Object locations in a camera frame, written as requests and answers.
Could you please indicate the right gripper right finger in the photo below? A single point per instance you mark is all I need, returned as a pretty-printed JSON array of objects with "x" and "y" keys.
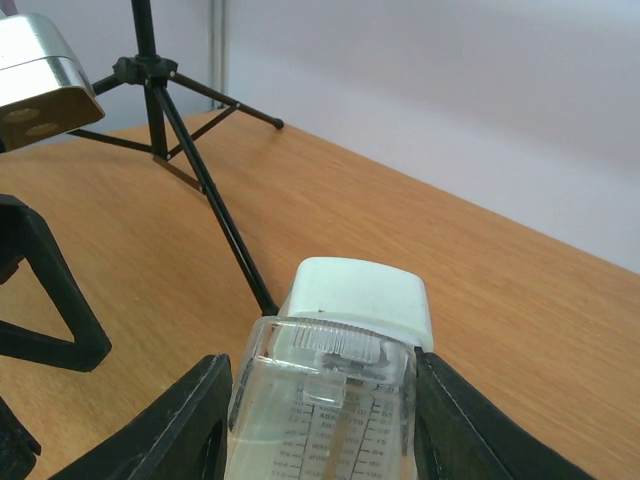
[{"x": 460, "y": 434}]

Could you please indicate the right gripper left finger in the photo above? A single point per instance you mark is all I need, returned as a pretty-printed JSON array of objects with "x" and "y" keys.
[{"x": 181, "y": 435}]

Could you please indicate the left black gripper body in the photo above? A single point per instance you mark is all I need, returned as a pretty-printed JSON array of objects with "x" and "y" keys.
[{"x": 18, "y": 448}]

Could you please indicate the white metronome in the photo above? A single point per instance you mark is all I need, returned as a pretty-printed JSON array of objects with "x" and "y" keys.
[{"x": 365, "y": 294}]

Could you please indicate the black music stand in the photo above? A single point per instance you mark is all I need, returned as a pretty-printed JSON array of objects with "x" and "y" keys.
[{"x": 171, "y": 145}]

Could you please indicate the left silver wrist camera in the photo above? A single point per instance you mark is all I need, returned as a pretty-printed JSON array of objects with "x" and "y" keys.
[{"x": 44, "y": 89}]

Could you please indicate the aluminium frame rail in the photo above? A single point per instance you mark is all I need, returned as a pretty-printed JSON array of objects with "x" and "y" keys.
[{"x": 218, "y": 44}]

